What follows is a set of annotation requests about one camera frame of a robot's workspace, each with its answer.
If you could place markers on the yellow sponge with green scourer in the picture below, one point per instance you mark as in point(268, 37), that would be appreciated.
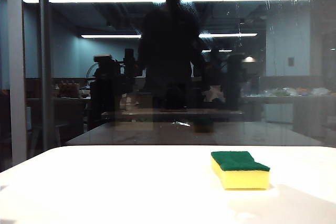
point(244, 179)

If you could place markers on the grey metal window mullion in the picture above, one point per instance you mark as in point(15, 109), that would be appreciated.
point(46, 64)

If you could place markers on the large glass window pane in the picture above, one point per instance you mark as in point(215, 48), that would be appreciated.
point(288, 51)

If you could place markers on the white window frame post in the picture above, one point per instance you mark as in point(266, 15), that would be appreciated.
point(16, 77)

